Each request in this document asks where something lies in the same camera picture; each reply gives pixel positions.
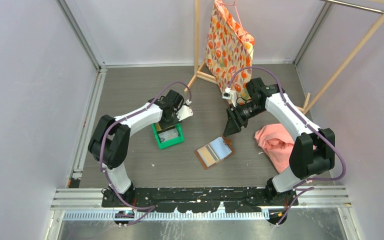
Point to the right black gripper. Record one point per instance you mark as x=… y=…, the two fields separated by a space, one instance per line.
x=235 y=121

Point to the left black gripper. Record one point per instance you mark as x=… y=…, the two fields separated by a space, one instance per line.
x=164 y=125

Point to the green plastic bin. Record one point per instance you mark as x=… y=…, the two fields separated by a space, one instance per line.
x=156 y=128

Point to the brown leather card holder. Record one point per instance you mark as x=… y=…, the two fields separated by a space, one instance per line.
x=222 y=148

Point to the gold credit card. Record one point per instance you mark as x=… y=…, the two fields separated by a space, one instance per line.
x=207 y=156

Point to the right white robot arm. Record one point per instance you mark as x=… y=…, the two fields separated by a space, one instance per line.
x=312 y=152

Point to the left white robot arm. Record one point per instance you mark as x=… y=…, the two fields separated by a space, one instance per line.
x=109 y=143

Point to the silver card in bin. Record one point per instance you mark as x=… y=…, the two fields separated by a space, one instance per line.
x=168 y=134

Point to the pink cloth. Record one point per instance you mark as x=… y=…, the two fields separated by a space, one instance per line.
x=276 y=143

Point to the wooden clothes rack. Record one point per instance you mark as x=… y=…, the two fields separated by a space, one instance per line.
x=309 y=60

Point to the floral fabric bag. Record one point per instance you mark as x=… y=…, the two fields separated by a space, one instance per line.
x=229 y=48

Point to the pink hanger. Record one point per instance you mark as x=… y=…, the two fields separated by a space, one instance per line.
x=231 y=10

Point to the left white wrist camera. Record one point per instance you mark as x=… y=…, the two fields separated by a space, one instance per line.
x=185 y=111

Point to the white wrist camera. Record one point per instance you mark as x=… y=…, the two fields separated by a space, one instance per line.
x=230 y=95
x=185 y=111

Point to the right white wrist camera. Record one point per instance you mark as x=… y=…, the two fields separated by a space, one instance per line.
x=230 y=95

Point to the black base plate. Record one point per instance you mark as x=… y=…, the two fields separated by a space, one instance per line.
x=248 y=199

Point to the aluminium frame rail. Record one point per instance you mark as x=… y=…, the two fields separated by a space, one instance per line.
x=81 y=204

